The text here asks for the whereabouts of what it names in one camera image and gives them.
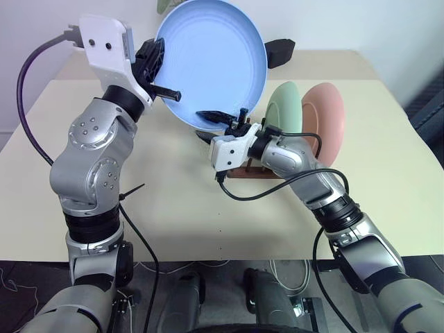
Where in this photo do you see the small black metal bracket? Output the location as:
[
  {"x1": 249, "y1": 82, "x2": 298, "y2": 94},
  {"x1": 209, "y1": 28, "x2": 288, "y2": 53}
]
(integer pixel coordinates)
[{"x1": 114, "y1": 294, "x2": 136, "y2": 315}]

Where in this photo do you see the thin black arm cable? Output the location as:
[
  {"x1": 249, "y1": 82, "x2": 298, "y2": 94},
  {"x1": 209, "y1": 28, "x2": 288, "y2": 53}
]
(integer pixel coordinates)
[
  {"x1": 311, "y1": 227, "x2": 353, "y2": 333},
  {"x1": 119, "y1": 204, "x2": 161, "y2": 333}
]

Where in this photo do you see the dark blue-grey chair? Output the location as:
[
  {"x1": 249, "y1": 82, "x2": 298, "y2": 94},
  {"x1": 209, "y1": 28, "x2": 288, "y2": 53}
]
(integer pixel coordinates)
[{"x1": 405, "y1": 67, "x2": 444, "y2": 146}]

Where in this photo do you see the blue plate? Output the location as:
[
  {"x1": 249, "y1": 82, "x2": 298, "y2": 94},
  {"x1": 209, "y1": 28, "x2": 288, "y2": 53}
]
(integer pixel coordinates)
[{"x1": 153, "y1": 0, "x2": 268, "y2": 135}]

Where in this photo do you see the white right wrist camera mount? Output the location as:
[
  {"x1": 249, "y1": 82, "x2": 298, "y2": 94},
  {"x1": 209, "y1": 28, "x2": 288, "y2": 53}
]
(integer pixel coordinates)
[{"x1": 210, "y1": 123, "x2": 264, "y2": 173}]

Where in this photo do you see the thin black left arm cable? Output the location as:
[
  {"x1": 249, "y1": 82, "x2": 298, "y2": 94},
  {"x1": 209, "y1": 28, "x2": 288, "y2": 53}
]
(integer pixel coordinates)
[{"x1": 119, "y1": 204, "x2": 161, "y2": 333}]

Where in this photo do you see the short thin black cable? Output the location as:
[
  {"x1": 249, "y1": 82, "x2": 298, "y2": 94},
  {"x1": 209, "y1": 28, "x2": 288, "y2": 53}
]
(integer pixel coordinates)
[{"x1": 263, "y1": 126, "x2": 323, "y2": 159}]

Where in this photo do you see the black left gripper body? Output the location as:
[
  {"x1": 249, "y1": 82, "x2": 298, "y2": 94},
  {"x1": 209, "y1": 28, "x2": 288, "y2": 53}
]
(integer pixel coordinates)
[{"x1": 133, "y1": 38, "x2": 156, "y2": 94}]

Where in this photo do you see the wooden dish rack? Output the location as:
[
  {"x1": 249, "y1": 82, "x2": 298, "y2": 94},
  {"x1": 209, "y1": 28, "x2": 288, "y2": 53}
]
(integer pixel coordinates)
[{"x1": 227, "y1": 157, "x2": 278, "y2": 181}]

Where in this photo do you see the black angular object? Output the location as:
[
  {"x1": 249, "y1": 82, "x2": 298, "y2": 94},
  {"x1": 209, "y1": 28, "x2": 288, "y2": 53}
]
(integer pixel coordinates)
[{"x1": 265, "y1": 38, "x2": 296, "y2": 69}]

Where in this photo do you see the black cable tie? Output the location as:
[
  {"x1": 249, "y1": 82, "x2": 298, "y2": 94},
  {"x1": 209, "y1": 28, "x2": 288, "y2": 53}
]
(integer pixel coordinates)
[{"x1": 119, "y1": 183, "x2": 146, "y2": 202}]

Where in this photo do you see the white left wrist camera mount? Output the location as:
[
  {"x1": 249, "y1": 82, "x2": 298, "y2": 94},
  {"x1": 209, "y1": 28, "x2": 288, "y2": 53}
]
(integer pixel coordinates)
[{"x1": 78, "y1": 12, "x2": 154, "y2": 107}]

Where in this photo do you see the dark grey rounded shape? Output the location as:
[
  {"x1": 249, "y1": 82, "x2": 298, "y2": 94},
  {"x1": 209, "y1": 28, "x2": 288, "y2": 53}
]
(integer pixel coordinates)
[
  {"x1": 165, "y1": 270, "x2": 209, "y2": 333},
  {"x1": 242, "y1": 268, "x2": 299, "y2": 333}
]

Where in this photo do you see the pink plate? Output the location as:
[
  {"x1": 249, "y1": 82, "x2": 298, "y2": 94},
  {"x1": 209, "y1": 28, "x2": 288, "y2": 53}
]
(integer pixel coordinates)
[{"x1": 300, "y1": 82, "x2": 346, "y2": 167}]

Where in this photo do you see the thick black left wrist cable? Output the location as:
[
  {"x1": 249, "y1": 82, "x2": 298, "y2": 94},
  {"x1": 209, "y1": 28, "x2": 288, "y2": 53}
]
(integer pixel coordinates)
[{"x1": 16, "y1": 29, "x2": 84, "y2": 167}]

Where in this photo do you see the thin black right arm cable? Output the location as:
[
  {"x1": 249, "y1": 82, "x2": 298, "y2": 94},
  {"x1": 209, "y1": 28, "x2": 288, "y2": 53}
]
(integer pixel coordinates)
[{"x1": 311, "y1": 227, "x2": 353, "y2": 333}]

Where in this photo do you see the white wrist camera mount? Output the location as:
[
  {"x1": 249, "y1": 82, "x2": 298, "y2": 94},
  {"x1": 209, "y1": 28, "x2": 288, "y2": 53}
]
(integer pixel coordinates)
[
  {"x1": 210, "y1": 123, "x2": 264, "y2": 173},
  {"x1": 78, "y1": 12, "x2": 154, "y2": 107}
]

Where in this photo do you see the green plate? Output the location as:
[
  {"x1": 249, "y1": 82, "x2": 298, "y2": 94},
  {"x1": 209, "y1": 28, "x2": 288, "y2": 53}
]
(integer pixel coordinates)
[{"x1": 265, "y1": 81, "x2": 303, "y2": 135}]

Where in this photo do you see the white cable loop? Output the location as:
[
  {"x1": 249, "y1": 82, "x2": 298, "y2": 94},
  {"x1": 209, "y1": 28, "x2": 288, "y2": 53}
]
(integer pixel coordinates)
[{"x1": 268, "y1": 258, "x2": 312, "y2": 299}]

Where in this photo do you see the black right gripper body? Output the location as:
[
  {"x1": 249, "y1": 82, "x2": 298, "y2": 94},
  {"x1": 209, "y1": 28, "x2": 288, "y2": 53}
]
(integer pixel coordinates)
[{"x1": 223, "y1": 107, "x2": 253, "y2": 138}]

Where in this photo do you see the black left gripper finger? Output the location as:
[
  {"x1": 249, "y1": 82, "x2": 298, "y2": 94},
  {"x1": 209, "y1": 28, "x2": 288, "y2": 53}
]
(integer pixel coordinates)
[
  {"x1": 151, "y1": 85, "x2": 183, "y2": 103},
  {"x1": 147, "y1": 37, "x2": 167, "y2": 84}
]

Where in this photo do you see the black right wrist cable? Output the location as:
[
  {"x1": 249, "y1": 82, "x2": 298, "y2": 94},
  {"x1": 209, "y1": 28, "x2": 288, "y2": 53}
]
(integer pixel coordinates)
[{"x1": 215, "y1": 169, "x2": 351, "y2": 209}]

